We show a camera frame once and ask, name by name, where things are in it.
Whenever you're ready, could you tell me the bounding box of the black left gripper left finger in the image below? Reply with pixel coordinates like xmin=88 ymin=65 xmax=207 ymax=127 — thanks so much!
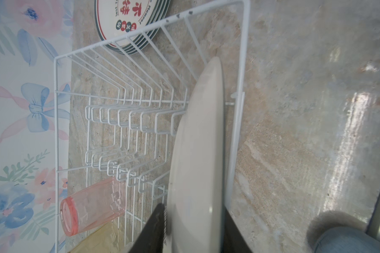
xmin=128 ymin=203 xmax=165 ymax=253

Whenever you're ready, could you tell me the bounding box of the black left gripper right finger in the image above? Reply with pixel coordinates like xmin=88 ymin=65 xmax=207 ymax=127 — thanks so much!
xmin=222 ymin=208 xmax=252 ymax=253

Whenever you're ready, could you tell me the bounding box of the white plate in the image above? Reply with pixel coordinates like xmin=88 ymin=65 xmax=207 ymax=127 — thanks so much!
xmin=95 ymin=0 xmax=171 ymax=41
xmin=163 ymin=57 xmax=225 ymax=253

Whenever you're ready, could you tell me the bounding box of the yellow translucent cup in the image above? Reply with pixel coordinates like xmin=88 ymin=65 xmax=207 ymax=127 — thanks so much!
xmin=70 ymin=222 xmax=134 ymax=253

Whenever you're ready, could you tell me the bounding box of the pink translucent cup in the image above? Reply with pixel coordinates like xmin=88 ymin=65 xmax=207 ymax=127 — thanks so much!
xmin=60 ymin=177 xmax=126 ymax=237

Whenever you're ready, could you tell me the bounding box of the white wire dish rack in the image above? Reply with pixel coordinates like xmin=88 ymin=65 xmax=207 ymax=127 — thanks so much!
xmin=55 ymin=1 xmax=251 ymax=253

